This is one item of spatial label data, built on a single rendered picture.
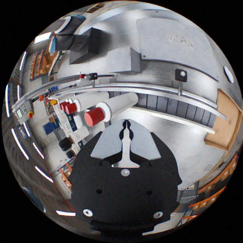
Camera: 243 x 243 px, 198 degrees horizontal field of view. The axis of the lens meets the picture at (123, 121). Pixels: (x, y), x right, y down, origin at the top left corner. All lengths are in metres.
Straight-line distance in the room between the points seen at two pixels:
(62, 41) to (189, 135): 0.77
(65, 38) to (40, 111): 7.95
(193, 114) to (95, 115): 0.30
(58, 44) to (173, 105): 0.59
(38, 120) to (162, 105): 8.45
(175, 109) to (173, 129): 0.12
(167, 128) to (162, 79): 0.21
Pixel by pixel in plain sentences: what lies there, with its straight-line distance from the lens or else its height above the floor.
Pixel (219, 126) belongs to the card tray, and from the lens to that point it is 0.47.
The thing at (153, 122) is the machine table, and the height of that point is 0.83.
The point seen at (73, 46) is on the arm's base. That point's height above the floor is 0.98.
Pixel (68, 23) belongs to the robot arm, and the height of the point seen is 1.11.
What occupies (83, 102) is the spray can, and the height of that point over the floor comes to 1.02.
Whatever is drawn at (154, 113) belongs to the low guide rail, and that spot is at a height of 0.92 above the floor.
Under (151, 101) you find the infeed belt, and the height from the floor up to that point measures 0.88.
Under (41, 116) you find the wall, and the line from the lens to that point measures 8.35.
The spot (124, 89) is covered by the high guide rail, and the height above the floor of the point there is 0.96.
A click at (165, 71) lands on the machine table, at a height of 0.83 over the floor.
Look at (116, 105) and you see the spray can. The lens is 0.20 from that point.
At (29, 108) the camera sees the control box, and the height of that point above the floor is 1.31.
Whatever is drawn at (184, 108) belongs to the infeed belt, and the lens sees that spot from 0.30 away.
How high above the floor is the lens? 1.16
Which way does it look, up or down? 47 degrees down
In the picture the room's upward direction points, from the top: 129 degrees counter-clockwise
